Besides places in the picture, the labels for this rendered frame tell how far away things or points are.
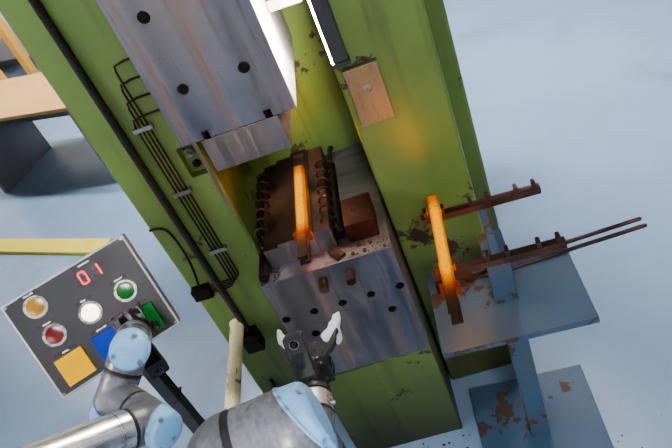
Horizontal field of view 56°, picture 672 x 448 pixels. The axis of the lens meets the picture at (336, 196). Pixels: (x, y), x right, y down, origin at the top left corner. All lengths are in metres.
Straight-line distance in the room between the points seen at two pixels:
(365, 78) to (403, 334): 0.79
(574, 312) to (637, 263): 1.08
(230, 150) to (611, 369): 1.56
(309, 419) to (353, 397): 1.20
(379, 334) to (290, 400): 0.99
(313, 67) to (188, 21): 0.65
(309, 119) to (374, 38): 0.56
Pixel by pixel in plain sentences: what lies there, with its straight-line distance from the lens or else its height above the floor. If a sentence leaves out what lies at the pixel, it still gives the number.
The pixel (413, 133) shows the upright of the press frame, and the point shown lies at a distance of 1.76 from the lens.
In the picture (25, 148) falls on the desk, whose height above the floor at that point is 0.15.
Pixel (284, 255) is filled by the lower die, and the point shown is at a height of 0.95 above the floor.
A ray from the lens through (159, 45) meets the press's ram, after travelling 1.48.
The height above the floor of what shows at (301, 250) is 1.01.
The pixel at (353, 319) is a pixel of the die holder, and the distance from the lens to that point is 1.90.
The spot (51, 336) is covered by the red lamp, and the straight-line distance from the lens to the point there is 1.79.
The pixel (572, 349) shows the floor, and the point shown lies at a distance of 2.55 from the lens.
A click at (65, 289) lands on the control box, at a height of 1.16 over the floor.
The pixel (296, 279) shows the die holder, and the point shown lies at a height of 0.90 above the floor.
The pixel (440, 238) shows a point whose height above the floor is 0.97.
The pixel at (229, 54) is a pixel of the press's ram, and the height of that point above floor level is 1.54.
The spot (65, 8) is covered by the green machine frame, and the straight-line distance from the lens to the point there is 1.65.
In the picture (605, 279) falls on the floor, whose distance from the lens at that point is 2.75.
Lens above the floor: 2.06
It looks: 36 degrees down
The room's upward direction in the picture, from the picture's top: 23 degrees counter-clockwise
